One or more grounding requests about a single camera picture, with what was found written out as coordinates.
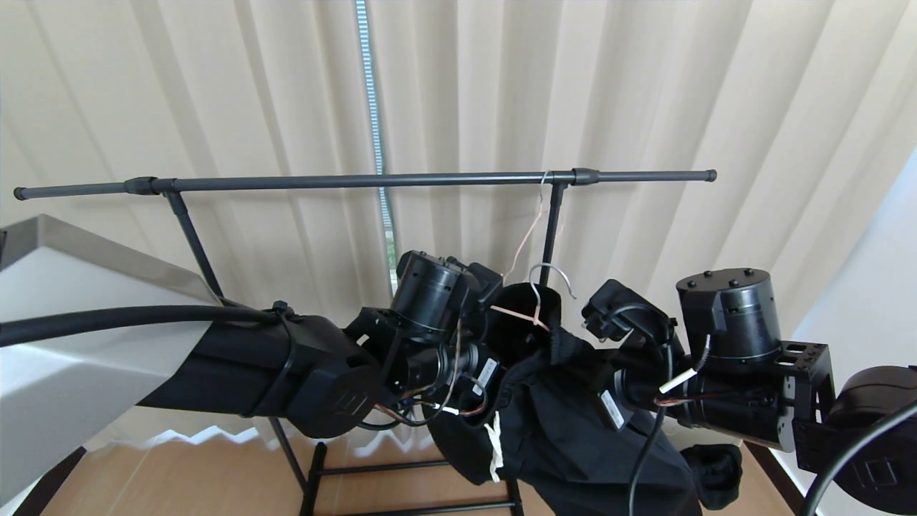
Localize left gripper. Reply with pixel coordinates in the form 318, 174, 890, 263
410, 343, 502, 403

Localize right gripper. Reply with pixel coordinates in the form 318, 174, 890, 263
599, 358, 690, 432

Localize black shorts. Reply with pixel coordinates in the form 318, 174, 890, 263
426, 283, 706, 516

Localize pink clothes hanger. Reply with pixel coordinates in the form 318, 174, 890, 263
501, 171, 567, 286
490, 262, 577, 335

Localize black clothes rack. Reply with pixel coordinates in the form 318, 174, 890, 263
14, 168, 717, 516

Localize black garment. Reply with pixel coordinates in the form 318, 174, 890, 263
679, 443, 744, 511

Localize beige curtain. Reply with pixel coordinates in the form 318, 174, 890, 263
0, 0, 917, 452

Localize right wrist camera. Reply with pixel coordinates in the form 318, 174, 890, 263
582, 279, 676, 346

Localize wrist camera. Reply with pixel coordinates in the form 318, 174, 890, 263
582, 279, 676, 346
464, 261, 504, 310

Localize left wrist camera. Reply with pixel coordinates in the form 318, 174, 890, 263
464, 261, 504, 310

